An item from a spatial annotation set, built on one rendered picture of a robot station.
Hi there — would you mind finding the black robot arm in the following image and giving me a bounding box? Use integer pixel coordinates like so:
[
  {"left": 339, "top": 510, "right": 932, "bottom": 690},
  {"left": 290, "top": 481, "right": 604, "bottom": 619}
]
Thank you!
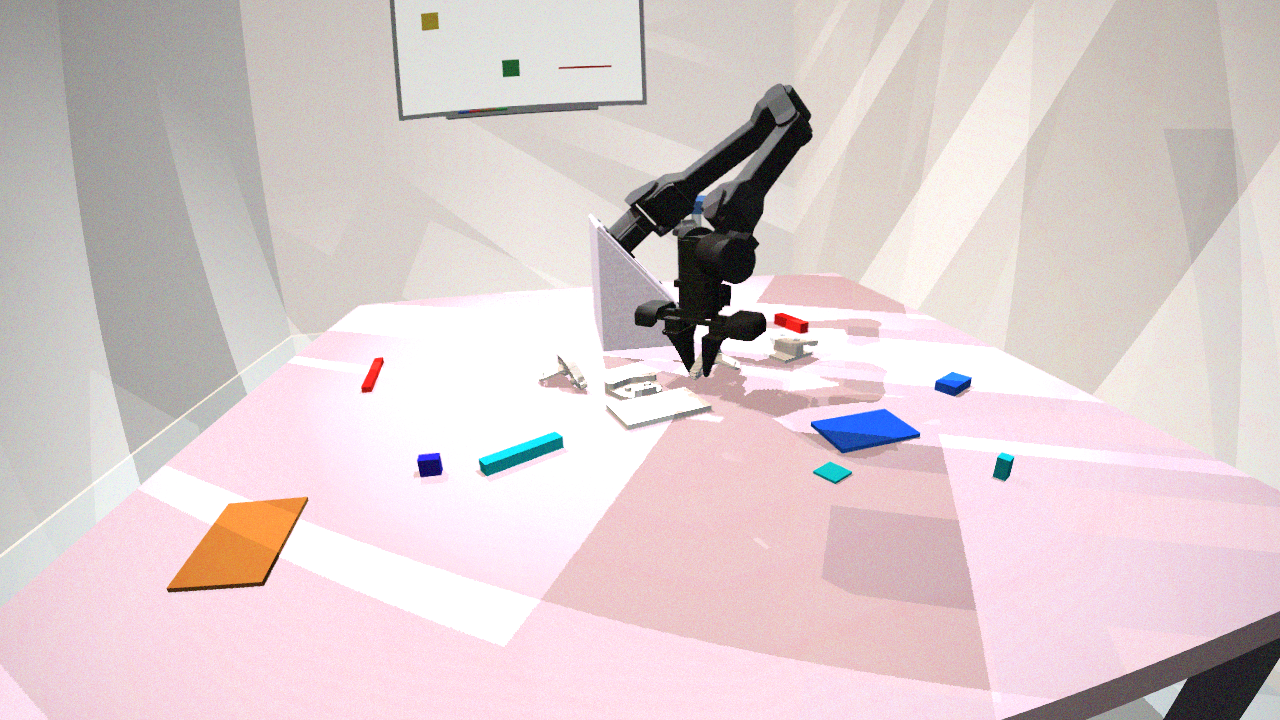
[{"left": 603, "top": 83, "right": 813, "bottom": 284}]

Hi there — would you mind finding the orange flat plate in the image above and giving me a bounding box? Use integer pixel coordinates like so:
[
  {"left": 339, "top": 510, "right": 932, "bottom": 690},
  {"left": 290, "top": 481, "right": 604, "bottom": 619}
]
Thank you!
[{"left": 166, "top": 496, "right": 308, "bottom": 593}]

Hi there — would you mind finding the red rectangular block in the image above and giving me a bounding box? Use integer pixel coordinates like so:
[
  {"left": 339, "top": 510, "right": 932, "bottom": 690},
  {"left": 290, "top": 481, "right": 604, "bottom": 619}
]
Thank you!
[{"left": 774, "top": 313, "right": 809, "bottom": 334}]

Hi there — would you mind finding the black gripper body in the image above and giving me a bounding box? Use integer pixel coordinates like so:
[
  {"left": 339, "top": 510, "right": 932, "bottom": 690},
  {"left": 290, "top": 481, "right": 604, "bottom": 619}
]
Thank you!
[{"left": 634, "top": 272, "right": 767, "bottom": 341}]

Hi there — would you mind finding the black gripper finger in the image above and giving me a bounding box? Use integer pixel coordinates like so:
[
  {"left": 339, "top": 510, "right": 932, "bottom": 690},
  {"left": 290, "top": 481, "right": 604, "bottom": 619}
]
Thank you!
[
  {"left": 701, "top": 333, "right": 728, "bottom": 377},
  {"left": 662, "top": 324, "right": 698, "bottom": 373}
]

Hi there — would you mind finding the cyan rectangular bar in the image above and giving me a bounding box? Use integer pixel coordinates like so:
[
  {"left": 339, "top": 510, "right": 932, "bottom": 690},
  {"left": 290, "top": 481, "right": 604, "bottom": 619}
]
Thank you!
[{"left": 477, "top": 432, "right": 564, "bottom": 477}]

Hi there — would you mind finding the red flat bar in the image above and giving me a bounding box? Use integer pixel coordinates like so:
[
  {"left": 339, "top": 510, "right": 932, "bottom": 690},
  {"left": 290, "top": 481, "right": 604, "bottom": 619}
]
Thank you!
[{"left": 361, "top": 357, "right": 384, "bottom": 393}]

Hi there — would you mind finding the small cyan flat square plate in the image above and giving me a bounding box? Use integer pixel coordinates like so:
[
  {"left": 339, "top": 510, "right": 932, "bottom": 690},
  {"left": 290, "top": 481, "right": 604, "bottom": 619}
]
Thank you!
[{"left": 813, "top": 462, "right": 852, "bottom": 484}]

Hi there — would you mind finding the blue flat plate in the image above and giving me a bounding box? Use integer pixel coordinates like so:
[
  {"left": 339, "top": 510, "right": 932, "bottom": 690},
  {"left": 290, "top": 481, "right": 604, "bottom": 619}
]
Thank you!
[{"left": 812, "top": 409, "right": 920, "bottom": 454}]

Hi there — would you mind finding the teal rectangular block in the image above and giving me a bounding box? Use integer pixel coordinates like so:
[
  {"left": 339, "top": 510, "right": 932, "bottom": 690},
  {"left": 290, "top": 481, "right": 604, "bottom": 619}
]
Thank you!
[{"left": 993, "top": 452, "right": 1015, "bottom": 480}]

